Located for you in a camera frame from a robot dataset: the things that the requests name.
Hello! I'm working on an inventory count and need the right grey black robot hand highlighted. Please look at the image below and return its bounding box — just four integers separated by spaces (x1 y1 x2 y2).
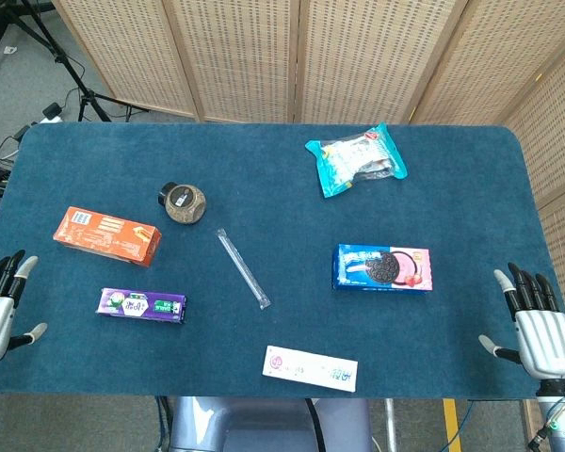
478 262 565 380

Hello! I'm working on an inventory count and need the orange snack box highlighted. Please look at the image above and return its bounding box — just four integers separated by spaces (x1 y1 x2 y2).
52 205 163 268

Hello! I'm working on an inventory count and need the purple toothpaste box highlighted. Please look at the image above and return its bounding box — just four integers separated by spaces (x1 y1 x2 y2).
96 287 188 325

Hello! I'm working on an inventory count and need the blue pink Oreo box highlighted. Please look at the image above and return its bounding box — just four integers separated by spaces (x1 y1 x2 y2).
331 243 432 294

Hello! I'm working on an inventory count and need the white pink toothpaste box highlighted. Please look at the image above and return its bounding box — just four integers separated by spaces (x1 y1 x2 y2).
262 345 360 393

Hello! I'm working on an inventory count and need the metal table leg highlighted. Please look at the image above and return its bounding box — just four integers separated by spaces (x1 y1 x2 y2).
384 397 400 452

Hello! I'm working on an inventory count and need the round glass jar black lid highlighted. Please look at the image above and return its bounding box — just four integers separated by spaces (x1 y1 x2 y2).
158 181 207 226

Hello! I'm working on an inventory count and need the black tripod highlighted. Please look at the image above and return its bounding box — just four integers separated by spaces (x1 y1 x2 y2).
8 0 150 123

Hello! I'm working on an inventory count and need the clear wrapped straw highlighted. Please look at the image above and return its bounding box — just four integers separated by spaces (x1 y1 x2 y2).
216 228 272 311

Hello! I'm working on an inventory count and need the teal snack bag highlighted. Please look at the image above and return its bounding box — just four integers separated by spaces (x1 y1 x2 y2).
304 121 409 199

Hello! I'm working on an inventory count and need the grey robot torso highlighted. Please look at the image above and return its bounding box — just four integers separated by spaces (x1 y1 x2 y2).
169 396 374 452

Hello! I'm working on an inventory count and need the blue table cloth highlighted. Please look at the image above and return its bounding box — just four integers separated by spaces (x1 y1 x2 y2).
0 121 565 401

